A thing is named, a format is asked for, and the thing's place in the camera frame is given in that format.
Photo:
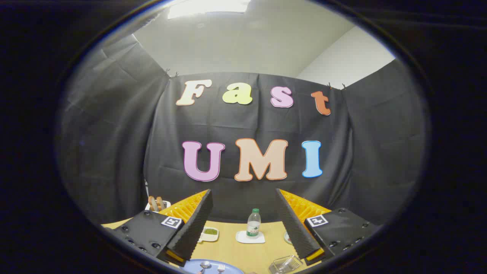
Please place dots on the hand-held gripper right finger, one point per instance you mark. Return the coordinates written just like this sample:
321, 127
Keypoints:
295, 228

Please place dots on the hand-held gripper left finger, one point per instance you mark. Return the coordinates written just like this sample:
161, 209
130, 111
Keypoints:
198, 224

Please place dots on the pale green oval plate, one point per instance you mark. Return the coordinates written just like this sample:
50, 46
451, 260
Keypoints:
287, 238

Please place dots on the white divided dish with beans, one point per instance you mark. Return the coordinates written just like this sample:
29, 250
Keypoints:
210, 232

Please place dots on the cream toaster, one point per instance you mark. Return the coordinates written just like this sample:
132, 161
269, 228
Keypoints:
167, 204

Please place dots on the perforated metal drain basket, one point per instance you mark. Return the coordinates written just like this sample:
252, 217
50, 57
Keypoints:
285, 264

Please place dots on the clear green-capped water bottle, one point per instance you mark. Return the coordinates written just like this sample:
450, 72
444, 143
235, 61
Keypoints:
253, 224

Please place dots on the toasted bread slice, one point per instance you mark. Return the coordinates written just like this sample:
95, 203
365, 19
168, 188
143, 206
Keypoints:
152, 203
160, 203

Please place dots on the white square coaster tray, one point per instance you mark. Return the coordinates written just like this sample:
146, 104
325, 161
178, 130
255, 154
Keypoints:
243, 238

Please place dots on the blue plate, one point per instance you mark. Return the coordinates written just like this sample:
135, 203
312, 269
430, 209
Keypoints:
232, 268

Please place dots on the ceiling light panel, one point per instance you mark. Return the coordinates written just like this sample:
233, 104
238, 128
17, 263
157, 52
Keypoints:
207, 7

